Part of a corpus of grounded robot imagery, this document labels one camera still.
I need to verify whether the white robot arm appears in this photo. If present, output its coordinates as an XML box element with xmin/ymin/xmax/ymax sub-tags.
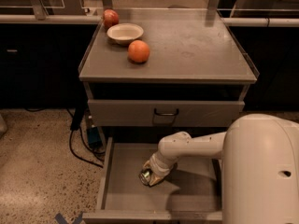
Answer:
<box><xmin>140</xmin><ymin>114</ymin><xmax>299</xmax><ymax>224</ymax></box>

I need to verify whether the dark background counter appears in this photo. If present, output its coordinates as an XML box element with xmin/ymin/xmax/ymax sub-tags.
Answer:
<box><xmin>0</xmin><ymin>22</ymin><xmax>97</xmax><ymax>108</ymax></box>

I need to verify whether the grey top drawer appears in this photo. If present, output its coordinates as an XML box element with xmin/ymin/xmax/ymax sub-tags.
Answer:
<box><xmin>88</xmin><ymin>100</ymin><xmax>245</xmax><ymax>127</ymax></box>

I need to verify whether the orange fruit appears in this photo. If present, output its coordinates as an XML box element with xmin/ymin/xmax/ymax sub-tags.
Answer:
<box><xmin>128</xmin><ymin>40</ymin><xmax>150</xmax><ymax>63</ymax></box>

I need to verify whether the red apple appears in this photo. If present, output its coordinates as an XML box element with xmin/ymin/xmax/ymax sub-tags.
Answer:
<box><xmin>103</xmin><ymin>9</ymin><xmax>119</xmax><ymax>28</ymax></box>

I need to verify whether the black drawer handle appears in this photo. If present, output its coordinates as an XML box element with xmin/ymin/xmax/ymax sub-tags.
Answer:
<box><xmin>154</xmin><ymin>108</ymin><xmax>179</xmax><ymax>117</ymax></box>

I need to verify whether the blue power box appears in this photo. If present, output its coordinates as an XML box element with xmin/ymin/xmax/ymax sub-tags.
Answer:
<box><xmin>86</xmin><ymin>127</ymin><xmax>102</xmax><ymax>149</ymax></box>

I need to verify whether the open grey middle drawer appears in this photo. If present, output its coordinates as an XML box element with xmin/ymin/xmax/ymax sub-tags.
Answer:
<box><xmin>83</xmin><ymin>139</ymin><xmax>222</xmax><ymax>224</ymax></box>

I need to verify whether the blue tape cross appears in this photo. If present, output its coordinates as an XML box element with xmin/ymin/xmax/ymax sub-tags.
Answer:
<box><xmin>54</xmin><ymin>213</ymin><xmax>83</xmax><ymax>224</ymax></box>

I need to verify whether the grey drawer cabinet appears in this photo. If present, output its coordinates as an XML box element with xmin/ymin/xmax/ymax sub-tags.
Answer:
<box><xmin>78</xmin><ymin>7</ymin><xmax>260</xmax><ymax>224</ymax></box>

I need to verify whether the white bowl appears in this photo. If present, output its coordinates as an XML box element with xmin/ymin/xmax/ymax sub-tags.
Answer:
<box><xmin>107</xmin><ymin>23</ymin><xmax>144</xmax><ymax>46</ymax></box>

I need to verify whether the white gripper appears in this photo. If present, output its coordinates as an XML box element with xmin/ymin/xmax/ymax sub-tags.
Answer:
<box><xmin>142</xmin><ymin>152</ymin><xmax>177</xmax><ymax>187</ymax></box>

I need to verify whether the black cable left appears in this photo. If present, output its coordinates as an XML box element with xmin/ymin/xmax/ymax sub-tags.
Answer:
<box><xmin>23</xmin><ymin>107</ymin><xmax>107</xmax><ymax>169</ymax></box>

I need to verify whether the green soda can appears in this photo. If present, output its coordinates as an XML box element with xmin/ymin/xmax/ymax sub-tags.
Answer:
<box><xmin>139</xmin><ymin>169</ymin><xmax>152</xmax><ymax>187</ymax></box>

